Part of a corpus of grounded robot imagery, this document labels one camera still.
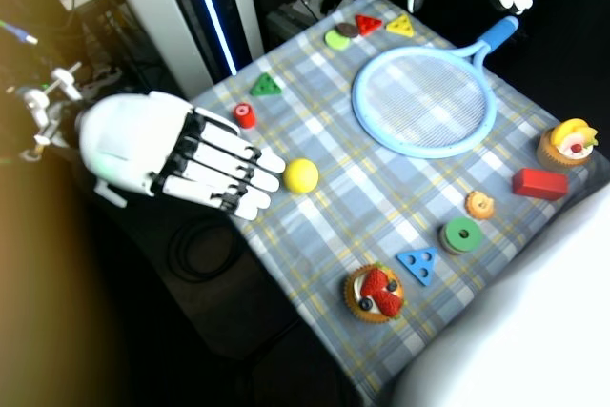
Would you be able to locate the yellow ball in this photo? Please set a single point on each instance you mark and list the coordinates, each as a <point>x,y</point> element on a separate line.
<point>300,176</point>

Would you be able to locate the light blue toy racket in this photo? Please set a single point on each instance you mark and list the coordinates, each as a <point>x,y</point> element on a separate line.
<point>498,31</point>

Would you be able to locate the red cylinder block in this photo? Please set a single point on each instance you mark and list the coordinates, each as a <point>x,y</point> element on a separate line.
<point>245,115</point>

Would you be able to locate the white column with blue light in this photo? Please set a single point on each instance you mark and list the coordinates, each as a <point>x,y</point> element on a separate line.
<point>162,21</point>

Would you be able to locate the green triangle block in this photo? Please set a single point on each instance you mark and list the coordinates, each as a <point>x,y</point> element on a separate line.
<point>266,87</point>

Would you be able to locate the blue plaid table cloth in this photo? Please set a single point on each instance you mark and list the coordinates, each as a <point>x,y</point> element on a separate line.
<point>343,197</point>

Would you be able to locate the green round disc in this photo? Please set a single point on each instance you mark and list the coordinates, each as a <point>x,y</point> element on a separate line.
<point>336,40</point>

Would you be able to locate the brown oval disc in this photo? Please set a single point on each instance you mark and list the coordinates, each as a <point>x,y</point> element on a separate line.
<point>348,29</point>

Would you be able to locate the red triangle block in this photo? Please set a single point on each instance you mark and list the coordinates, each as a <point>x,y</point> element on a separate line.
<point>367,24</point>

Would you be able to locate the toy cupcake with strawberries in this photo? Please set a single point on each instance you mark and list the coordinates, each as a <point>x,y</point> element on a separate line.
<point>374,295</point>

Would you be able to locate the yellow triangle block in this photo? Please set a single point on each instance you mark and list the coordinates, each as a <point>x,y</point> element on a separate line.
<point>400,27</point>

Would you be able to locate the blue triangle block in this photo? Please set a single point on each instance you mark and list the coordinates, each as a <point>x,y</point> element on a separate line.
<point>410,260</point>

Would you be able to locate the small toy cookie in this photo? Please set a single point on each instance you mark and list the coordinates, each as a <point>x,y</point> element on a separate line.
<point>479,205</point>

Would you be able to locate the red rectangular block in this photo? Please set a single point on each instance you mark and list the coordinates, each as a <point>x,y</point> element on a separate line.
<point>539,184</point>

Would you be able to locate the toy cupcake with yellow fruit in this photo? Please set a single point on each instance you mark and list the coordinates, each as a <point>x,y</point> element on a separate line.
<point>567,145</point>

